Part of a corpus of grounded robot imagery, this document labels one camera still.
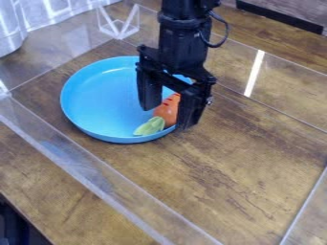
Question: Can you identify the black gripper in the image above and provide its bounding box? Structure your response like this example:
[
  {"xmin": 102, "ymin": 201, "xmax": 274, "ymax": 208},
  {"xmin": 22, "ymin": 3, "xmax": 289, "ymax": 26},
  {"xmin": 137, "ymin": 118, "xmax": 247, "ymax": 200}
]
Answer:
[{"xmin": 137, "ymin": 13, "xmax": 217, "ymax": 130}]

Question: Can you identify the orange toy carrot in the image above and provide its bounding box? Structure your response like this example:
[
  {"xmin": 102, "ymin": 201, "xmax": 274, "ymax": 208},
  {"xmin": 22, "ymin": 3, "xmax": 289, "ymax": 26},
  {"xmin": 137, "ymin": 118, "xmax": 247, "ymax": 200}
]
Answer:
[{"xmin": 134, "ymin": 93, "xmax": 181, "ymax": 136}]

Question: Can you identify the blue round tray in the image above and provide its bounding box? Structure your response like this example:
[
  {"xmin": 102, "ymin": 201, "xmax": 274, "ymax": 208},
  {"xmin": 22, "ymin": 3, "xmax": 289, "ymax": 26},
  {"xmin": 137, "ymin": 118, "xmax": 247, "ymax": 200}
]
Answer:
[{"xmin": 59, "ymin": 56, "xmax": 195, "ymax": 145}]

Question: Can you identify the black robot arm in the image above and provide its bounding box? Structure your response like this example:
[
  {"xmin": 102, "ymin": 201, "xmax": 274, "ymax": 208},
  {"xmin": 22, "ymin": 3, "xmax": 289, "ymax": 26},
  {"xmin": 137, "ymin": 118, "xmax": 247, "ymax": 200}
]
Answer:
[{"xmin": 135, "ymin": 0, "xmax": 221, "ymax": 130}]

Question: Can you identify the clear acrylic triangular stand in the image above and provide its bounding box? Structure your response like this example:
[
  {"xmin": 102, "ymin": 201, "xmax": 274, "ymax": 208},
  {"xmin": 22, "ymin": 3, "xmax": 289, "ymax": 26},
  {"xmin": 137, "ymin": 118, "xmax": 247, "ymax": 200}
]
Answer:
[{"xmin": 97, "ymin": 4, "xmax": 141, "ymax": 40}]

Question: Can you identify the dark bar at back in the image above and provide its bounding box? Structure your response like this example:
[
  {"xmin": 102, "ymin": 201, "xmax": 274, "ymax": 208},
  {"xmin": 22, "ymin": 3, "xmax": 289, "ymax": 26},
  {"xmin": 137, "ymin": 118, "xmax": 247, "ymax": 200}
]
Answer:
[{"xmin": 235, "ymin": 0, "xmax": 327, "ymax": 36}]

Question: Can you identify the white patterned curtain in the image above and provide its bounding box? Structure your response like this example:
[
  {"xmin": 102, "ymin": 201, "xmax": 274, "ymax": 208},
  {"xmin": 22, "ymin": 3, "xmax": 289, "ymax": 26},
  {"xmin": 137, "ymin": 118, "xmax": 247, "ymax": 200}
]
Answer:
[{"xmin": 0, "ymin": 0, "xmax": 122, "ymax": 57}]

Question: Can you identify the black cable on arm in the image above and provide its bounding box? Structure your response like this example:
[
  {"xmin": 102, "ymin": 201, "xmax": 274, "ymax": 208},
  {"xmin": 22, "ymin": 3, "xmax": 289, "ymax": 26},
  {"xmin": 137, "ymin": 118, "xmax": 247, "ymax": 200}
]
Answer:
[{"xmin": 198, "ymin": 11, "xmax": 230, "ymax": 49}]

